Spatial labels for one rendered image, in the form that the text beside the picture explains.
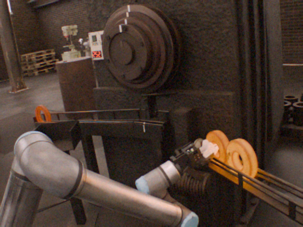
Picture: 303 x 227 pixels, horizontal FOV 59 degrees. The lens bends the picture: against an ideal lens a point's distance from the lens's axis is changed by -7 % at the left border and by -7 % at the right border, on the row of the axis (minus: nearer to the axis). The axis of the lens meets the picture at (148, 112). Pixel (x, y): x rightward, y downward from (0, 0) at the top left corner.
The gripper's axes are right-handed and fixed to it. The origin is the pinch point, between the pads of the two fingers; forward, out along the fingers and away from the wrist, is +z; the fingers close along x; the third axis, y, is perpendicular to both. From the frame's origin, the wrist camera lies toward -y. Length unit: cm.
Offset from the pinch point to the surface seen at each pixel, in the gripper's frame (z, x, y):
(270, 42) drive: 91, 60, 5
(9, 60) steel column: -160, 724, 73
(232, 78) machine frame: 29.4, 21.1, 14.2
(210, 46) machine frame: 29, 30, 31
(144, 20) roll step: 6, 41, 55
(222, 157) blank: -1.8, -5.3, -1.4
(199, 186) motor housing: -11.7, 8.1, -19.3
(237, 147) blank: 0.8, -16.0, 6.6
